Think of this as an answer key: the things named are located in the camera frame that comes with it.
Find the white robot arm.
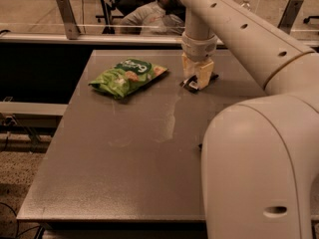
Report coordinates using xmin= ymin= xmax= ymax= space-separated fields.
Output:
xmin=180 ymin=0 xmax=319 ymax=239

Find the clear plastic water bottle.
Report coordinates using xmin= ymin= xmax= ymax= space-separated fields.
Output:
xmin=241 ymin=0 xmax=251 ymax=10

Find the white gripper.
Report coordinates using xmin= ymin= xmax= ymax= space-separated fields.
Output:
xmin=181 ymin=33 xmax=217 ymax=90

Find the metal rail frame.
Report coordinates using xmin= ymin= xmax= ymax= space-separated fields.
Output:
xmin=0 ymin=33 xmax=319 ymax=50

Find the left metal bracket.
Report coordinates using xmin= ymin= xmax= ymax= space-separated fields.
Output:
xmin=56 ymin=0 xmax=80 ymax=40

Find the black chocolate rxbar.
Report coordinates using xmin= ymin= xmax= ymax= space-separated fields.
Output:
xmin=179 ymin=73 xmax=218 ymax=93

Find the metal bracket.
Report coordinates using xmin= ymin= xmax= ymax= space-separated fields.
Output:
xmin=278 ymin=0 xmax=304 ymax=34
xmin=56 ymin=0 xmax=80 ymax=40

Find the seated person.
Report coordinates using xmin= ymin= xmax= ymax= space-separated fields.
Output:
xmin=120 ymin=0 xmax=185 ymax=36

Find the green chip bag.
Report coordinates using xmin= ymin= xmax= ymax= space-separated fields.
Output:
xmin=89 ymin=58 xmax=167 ymax=99

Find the black office chair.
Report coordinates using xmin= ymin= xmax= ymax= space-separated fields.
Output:
xmin=96 ymin=0 xmax=123 ymax=34

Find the right metal bracket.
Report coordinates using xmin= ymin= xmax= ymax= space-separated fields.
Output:
xmin=278 ymin=0 xmax=304 ymax=34

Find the clear plexiglass barrier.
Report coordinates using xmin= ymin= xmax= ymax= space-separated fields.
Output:
xmin=0 ymin=0 xmax=319 ymax=40

